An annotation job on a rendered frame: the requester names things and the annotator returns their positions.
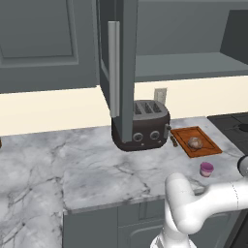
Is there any grey open cabinet door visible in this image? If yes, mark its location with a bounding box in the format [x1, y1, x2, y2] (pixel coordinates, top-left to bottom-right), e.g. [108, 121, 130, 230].
[96, 0, 140, 143]

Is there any orange wooden cutting board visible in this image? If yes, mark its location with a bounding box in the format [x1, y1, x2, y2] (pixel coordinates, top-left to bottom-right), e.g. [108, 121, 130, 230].
[170, 126, 224, 159]

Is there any round beige bread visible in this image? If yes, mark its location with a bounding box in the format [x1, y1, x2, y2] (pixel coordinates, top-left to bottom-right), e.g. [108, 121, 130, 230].
[187, 136, 204, 150]

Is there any purple jam jar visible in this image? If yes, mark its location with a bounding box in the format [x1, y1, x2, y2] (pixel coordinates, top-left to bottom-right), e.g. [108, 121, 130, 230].
[200, 161, 215, 178]

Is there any grey base cabinet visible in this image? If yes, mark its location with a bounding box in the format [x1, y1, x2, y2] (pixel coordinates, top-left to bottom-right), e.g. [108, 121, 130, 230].
[62, 197, 248, 248]

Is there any grey closed cabinet door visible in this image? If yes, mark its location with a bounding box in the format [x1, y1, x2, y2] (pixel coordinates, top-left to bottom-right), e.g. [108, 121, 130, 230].
[0, 0, 101, 95]

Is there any dark brown toaster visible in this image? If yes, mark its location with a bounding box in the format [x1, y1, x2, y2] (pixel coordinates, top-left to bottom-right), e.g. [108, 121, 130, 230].
[110, 99, 172, 152]

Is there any black stove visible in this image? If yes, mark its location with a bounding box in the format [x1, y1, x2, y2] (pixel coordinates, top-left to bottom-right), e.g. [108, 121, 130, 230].
[206, 111, 248, 157]

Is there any white wall outlet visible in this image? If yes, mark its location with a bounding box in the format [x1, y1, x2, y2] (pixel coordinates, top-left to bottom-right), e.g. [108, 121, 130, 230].
[153, 87, 169, 106]

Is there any silver cabinet door handle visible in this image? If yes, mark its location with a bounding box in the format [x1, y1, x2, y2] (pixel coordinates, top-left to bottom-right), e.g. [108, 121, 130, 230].
[108, 20, 121, 118]

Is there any grey open wall cabinet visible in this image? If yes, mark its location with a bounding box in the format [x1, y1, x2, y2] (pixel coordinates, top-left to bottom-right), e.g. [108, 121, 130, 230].
[134, 0, 248, 83]

